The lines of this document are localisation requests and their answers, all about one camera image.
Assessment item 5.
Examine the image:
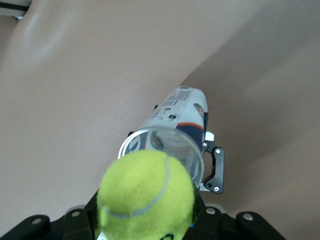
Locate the aluminium frame rail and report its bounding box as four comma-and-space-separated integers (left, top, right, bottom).
0, 0, 34, 20

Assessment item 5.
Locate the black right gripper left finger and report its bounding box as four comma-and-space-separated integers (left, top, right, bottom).
0, 192, 100, 240

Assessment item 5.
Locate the yellow-green tennis ball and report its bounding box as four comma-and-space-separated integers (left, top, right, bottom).
96, 149, 196, 240

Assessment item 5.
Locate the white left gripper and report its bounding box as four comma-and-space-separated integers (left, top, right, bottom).
153, 104, 225, 195

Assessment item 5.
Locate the clear labelled tennis ball can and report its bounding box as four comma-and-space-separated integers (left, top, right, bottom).
117, 85, 210, 192

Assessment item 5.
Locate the brown table mat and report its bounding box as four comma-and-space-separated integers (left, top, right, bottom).
0, 0, 320, 240

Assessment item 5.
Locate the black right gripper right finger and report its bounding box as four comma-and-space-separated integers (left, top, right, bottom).
183, 186, 287, 240

